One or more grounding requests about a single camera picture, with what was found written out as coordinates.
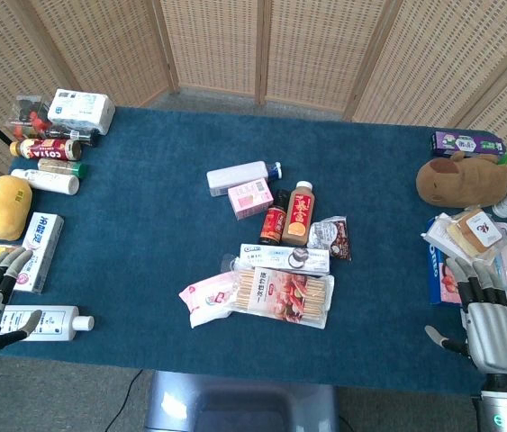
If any blue Oreo box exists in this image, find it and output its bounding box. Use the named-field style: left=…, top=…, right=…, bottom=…
left=427, top=219, right=463, bottom=306

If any brown capybara plush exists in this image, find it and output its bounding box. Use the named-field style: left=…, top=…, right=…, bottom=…
left=415, top=150, right=507, bottom=209

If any pink wet wipes pack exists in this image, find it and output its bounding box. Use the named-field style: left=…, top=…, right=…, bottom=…
left=178, top=270, right=241, bottom=329

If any packaged sandwich cake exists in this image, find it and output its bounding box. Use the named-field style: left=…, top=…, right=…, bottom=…
left=445, top=207, right=504, bottom=261

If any white rectangular bottle blue cap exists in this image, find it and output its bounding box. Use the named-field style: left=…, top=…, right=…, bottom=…
left=205, top=160, right=283, bottom=198

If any Costa coffee bottle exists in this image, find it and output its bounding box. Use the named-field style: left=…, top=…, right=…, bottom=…
left=8, top=138, right=83, bottom=162

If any black cable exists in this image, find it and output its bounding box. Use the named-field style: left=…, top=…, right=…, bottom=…
left=105, top=369, right=144, bottom=432

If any green cap beige bottle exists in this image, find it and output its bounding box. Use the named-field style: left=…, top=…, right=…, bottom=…
left=37, top=157, right=89, bottom=180

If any blue table cloth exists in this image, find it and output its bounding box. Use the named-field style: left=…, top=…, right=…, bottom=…
left=0, top=105, right=507, bottom=397

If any white tissue pack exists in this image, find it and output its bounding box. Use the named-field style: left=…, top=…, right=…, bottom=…
left=47, top=88, right=117, bottom=136

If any dark red sauce bottle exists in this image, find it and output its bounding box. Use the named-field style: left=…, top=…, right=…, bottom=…
left=258, top=189, right=291, bottom=246

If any dark snack packet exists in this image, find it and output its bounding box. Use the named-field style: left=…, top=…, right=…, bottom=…
left=307, top=215, right=353, bottom=262

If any brown milk tea bottle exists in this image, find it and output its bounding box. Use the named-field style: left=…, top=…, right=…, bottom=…
left=281, top=180, right=316, bottom=247

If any clear box with red items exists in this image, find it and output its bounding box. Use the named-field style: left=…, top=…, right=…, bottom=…
left=4, top=94, right=54, bottom=140

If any purple toothpaste box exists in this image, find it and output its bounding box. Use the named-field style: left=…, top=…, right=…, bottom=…
left=430, top=130, right=507, bottom=158

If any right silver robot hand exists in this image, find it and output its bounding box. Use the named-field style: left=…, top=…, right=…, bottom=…
left=424, top=256, right=507, bottom=374

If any pink small carton box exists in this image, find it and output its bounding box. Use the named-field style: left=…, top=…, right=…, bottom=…
left=227, top=177, right=275, bottom=221

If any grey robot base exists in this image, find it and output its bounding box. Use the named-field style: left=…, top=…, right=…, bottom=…
left=142, top=369, right=340, bottom=432

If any white flat packet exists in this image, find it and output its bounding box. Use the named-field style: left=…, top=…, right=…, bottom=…
left=420, top=211, right=461, bottom=260

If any white lotion bottle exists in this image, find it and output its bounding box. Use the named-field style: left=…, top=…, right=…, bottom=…
left=0, top=304, right=95, bottom=343

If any bamboo skewers pack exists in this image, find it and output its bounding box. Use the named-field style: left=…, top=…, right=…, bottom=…
left=227, top=265, right=336, bottom=330

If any white blue toothpaste box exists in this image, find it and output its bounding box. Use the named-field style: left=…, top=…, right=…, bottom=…
left=13, top=211, right=65, bottom=294

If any dark drink bottle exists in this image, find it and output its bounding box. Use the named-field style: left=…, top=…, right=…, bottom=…
left=43, top=127, right=100, bottom=148

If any white tube bottle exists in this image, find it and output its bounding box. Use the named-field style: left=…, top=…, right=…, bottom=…
left=10, top=168, right=80, bottom=196

